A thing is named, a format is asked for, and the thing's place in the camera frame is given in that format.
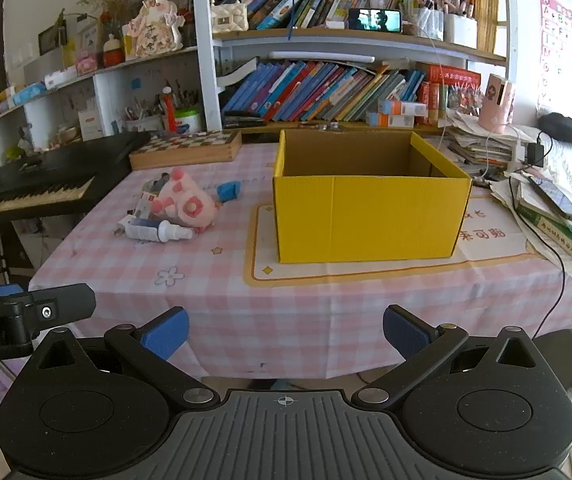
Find thick green book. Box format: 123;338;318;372
516;205;572;276

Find smartphone with black frame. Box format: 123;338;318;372
528;175;572;221

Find black electronic keyboard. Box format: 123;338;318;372
0;131;151;223

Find clear pen holder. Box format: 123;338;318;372
416;7;445;41

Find pink pig plush toy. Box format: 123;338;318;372
150;167;219;233

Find smartphone with lit screen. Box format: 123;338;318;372
348;8;403;33

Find white pen cup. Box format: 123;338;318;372
443;12;478;50

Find long row of leaning books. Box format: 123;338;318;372
223;60;427;123

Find white pearl handbag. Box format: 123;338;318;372
209;0;249;33

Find white jar green lid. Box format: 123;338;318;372
173;107;201;133

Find orange white small box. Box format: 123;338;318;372
367;112;415;128
378;100;427;116

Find yellow cardboard box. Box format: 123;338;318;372
272;129;474;265

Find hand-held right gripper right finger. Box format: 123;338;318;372
353;304;542;409

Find red white bottle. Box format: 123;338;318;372
162;87;177;133

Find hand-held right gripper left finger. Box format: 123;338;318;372
30;306;220;411

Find white bookshelf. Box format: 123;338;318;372
191;0;519;133

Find dark bag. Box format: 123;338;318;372
538;112;572;151

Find thick red book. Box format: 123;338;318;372
426;65;481;92

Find cream desk mat orange border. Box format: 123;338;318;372
243;202;551;288

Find black cable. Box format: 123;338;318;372
508;132;566;343

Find stack of papers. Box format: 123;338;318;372
443;110;541;178

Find stack of yellow books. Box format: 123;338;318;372
473;0;500;53

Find alphabet wall poster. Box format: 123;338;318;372
538;0;572;111

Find wooden chessboard box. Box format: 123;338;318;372
129;130;243;171

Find white low shelf unit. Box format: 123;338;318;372
0;47;201;156

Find red white jar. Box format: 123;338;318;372
102;34;123;67

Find white spray bottle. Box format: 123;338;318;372
125;215;195;245

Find small blue plastic toy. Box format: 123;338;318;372
216;180;243;202

